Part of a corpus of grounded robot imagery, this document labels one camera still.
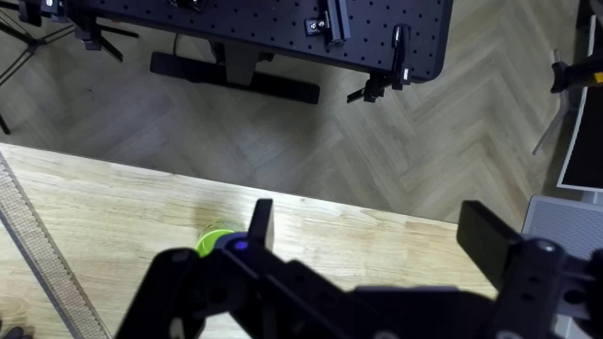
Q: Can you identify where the black clamp on breadboard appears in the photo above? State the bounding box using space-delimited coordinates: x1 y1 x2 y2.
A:
347 24 411 104

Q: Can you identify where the black perforated breadboard table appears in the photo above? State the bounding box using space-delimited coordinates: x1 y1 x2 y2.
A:
36 0 456 83

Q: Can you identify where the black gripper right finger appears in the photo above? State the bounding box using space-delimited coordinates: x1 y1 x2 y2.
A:
456 200 522 288

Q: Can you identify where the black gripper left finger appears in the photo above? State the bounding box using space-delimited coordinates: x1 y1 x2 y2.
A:
247 198 275 250

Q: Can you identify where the metal ruler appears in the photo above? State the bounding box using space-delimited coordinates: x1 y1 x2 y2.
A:
0 156 111 339

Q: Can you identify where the black table base foot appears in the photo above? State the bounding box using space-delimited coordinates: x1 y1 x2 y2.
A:
149 53 320 104

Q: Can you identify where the green mug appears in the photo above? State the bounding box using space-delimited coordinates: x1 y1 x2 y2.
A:
196 228 230 256

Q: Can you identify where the black tripod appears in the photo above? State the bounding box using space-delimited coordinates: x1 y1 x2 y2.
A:
0 11 141 136

